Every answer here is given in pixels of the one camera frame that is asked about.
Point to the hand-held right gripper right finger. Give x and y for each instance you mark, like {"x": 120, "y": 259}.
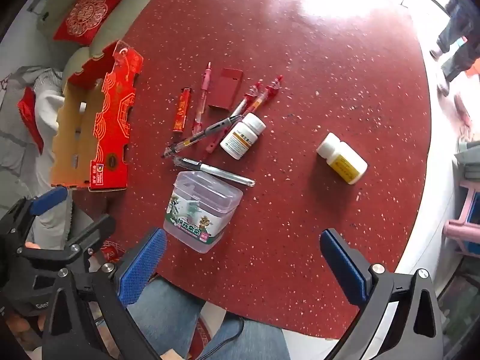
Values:
{"x": 345, "y": 270}

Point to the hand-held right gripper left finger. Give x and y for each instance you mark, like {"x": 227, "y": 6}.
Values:
{"x": 142, "y": 266}

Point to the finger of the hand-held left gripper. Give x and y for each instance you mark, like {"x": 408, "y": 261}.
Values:
{"x": 95, "y": 232}
{"x": 48, "y": 200}

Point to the clear plastic cartoon container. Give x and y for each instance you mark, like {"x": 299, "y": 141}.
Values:
{"x": 202, "y": 210}

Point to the red cardboard box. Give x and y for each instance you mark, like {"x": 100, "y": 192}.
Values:
{"x": 112, "y": 120}

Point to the white bottle yellow label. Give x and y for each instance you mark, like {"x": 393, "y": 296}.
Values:
{"x": 343, "y": 159}

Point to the silver pen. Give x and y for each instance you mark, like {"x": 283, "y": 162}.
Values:
{"x": 221, "y": 172}

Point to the red lighter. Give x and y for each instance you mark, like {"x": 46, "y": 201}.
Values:
{"x": 182, "y": 110}

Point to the white bottle orange label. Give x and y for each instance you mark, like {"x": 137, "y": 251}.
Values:
{"x": 242, "y": 135}

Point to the red snack stick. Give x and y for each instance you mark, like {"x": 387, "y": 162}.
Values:
{"x": 202, "y": 97}

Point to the small dark red box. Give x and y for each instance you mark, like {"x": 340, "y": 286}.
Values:
{"x": 225, "y": 88}

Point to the person's left hand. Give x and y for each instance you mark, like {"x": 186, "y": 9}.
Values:
{"x": 20, "y": 324}

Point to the red paper packet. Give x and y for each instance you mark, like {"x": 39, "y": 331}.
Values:
{"x": 112, "y": 253}

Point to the person's jeans leg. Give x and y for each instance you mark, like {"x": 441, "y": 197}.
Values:
{"x": 168, "y": 315}

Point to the grey white jacket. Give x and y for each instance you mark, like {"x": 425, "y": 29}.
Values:
{"x": 18, "y": 150}

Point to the small red cushion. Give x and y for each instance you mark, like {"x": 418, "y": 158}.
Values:
{"x": 30, "y": 116}

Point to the glass cabinet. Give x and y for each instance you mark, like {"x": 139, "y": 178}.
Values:
{"x": 461, "y": 307}

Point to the pink plastic stool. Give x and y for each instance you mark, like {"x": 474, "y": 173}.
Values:
{"x": 468, "y": 202}

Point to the grey green tarp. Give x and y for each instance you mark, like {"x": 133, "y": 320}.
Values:
{"x": 468, "y": 161}

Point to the red patterned cushion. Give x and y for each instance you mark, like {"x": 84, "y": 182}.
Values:
{"x": 86, "y": 17}

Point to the pale green sofa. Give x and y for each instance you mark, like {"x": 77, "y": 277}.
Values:
{"x": 129, "y": 11}

